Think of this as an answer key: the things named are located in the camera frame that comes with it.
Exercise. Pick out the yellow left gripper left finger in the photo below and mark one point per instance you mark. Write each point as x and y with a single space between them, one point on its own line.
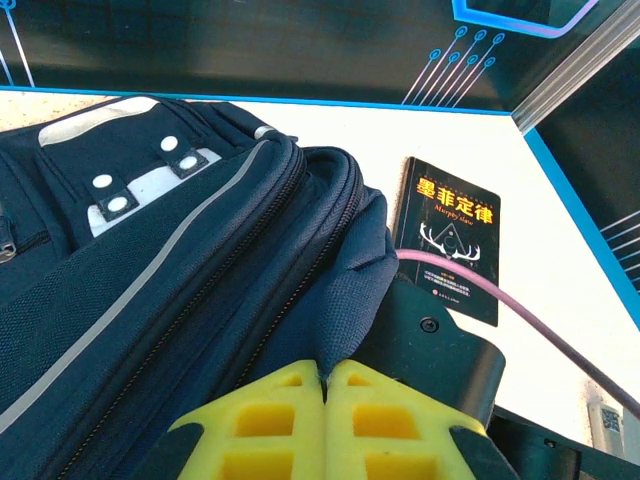
210 440

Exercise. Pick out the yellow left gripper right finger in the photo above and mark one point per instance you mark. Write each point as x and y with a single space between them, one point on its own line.
435 430

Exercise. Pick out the black book orange title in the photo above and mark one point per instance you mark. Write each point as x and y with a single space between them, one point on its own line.
450 200

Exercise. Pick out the navy blue backpack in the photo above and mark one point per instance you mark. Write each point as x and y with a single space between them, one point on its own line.
150 300

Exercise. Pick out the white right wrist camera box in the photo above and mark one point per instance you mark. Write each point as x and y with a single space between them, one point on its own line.
605 425

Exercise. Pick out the aluminium frame post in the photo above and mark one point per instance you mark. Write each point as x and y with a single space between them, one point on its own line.
575 75

